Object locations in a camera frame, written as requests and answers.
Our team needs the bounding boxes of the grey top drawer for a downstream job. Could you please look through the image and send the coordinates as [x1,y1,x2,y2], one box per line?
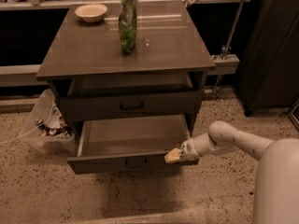
[59,91,202,121]

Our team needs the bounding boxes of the grey drawer cabinet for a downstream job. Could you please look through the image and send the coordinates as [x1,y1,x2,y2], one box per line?
[36,0,217,138]

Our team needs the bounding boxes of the beige bowl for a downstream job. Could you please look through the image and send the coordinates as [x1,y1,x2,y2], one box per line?
[75,4,107,23]

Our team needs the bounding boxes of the clear plastic storage bin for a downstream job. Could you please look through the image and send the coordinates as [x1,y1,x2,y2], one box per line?
[20,89,75,154]

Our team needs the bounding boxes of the metal pole stand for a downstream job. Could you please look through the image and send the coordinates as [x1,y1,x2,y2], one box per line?
[213,0,245,100]

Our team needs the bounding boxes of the dark cabinet on right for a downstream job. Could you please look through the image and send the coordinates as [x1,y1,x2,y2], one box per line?
[236,0,299,117]

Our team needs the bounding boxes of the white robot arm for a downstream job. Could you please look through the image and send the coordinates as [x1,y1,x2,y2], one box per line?
[164,121,299,224]

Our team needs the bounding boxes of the white cable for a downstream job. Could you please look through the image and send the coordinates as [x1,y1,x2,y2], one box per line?
[0,101,57,147]

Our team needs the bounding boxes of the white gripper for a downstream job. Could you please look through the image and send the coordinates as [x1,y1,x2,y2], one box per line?
[164,138,200,163]

